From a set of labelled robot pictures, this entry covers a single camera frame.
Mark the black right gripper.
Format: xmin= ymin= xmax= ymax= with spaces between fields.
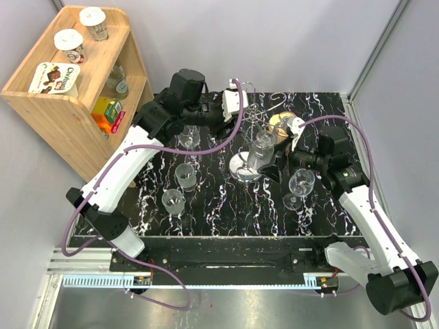
xmin=257 ymin=134 xmax=329 ymax=184

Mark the patterned glass goblet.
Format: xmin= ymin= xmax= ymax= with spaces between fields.
xmin=247 ymin=130 xmax=276 ymax=171

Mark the frosted short goblet front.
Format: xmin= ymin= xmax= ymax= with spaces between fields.
xmin=161 ymin=189 xmax=185 ymax=217

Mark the ribbed glass goblet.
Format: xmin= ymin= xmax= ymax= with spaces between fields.
xmin=272 ymin=117 xmax=289 ymax=145

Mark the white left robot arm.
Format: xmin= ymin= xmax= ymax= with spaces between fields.
xmin=66 ymin=69 xmax=246 ymax=271

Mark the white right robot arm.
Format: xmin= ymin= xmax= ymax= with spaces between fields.
xmin=259 ymin=124 xmax=438 ymax=315

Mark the clear smooth wine glass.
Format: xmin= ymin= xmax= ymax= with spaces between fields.
xmin=178 ymin=125 xmax=200 ymax=151

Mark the clear wine glass right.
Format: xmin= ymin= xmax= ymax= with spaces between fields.
xmin=283 ymin=169 xmax=316 ymax=210

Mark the red packaged item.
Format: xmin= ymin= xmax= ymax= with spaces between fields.
xmin=110 ymin=111 xmax=126 ymax=134

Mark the clear patterned short goblet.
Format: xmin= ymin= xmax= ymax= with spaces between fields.
xmin=175 ymin=163 xmax=197 ymax=192

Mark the glass bottle on shelf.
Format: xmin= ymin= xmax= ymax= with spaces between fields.
xmin=106 ymin=62 xmax=129 ymax=100

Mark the orange juice carton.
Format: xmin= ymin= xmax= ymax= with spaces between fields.
xmin=91 ymin=97 xmax=123 ymax=134

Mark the wooden shelf unit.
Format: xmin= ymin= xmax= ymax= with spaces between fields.
xmin=1 ymin=5 xmax=154 ymax=182

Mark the clear cup white lid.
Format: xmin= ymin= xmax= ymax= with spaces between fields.
xmin=79 ymin=7 xmax=108 ymax=42

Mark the white lidded yogurt cup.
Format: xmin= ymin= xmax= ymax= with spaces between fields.
xmin=54 ymin=29 xmax=86 ymax=64

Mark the Chobani yogurt cup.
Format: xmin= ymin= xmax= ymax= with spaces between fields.
xmin=28 ymin=62 xmax=81 ymax=99

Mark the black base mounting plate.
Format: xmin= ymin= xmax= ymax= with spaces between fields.
xmin=108 ymin=234 xmax=354 ymax=287

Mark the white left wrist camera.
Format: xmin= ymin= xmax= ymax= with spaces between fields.
xmin=222 ymin=90 xmax=241 ymax=122

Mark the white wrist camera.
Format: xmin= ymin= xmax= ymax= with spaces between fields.
xmin=222 ymin=90 xmax=241 ymax=122
xmin=287 ymin=117 xmax=305 ymax=151

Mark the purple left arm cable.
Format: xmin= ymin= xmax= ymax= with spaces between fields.
xmin=61 ymin=77 xmax=246 ymax=311

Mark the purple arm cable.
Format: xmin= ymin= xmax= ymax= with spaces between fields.
xmin=298 ymin=114 xmax=431 ymax=322
xmin=61 ymin=77 xmax=246 ymax=311

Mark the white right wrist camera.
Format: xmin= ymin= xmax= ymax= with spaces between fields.
xmin=287 ymin=117 xmax=305 ymax=151

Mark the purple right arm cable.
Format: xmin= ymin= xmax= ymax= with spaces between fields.
xmin=298 ymin=114 xmax=431 ymax=322

